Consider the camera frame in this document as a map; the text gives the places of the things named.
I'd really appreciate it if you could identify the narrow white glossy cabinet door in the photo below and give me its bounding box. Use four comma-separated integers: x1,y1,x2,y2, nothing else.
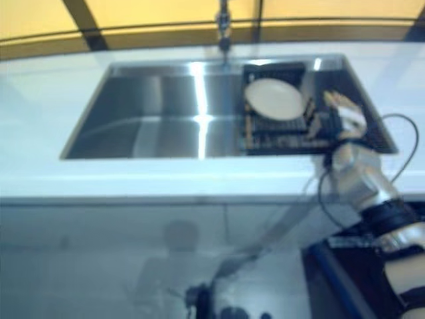
222,198,320,259

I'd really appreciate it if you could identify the stainless steel sink basin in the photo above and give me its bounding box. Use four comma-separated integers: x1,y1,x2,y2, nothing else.
59,54,400,160

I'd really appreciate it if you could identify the beige plate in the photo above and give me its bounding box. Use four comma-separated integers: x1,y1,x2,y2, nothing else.
244,79,305,121

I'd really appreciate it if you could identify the chrome gooseneck faucet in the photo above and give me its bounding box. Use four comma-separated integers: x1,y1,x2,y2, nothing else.
214,0,234,64

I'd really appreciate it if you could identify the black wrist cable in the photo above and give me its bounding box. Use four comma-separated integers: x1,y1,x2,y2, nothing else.
317,113,420,234

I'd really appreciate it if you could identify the black dish drying rack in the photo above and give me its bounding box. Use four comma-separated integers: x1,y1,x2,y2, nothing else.
240,61,333,157

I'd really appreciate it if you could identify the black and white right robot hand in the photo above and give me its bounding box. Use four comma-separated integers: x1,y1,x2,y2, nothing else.
307,91,369,144

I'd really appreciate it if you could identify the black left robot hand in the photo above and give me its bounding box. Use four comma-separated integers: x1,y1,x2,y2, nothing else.
185,282,217,319

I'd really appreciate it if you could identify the wide white glossy cabinet door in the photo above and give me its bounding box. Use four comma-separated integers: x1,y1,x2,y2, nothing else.
0,198,230,300

